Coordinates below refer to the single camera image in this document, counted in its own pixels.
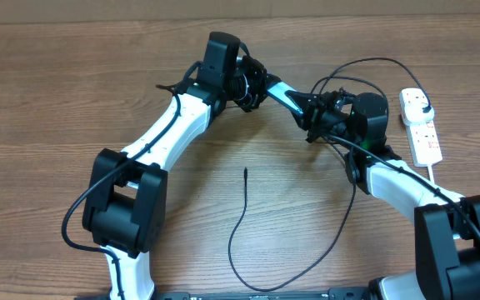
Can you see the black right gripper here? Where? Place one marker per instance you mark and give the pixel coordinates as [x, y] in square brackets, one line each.
[310, 106]

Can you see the white power strip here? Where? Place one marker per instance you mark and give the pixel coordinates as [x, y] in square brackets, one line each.
[423, 138]

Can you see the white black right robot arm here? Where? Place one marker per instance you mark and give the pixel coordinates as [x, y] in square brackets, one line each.
[446, 224]

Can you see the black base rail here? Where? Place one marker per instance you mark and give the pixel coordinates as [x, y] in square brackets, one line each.
[335, 293]

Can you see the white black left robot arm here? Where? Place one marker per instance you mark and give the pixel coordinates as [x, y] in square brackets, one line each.
[124, 205]

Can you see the white charger plug adapter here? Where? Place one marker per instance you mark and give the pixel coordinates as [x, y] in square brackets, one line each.
[416, 113]

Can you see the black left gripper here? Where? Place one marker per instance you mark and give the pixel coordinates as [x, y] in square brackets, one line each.
[262, 79]

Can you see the Samsung Galaxy smartphone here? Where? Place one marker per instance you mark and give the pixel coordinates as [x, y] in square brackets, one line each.
[277, 91]

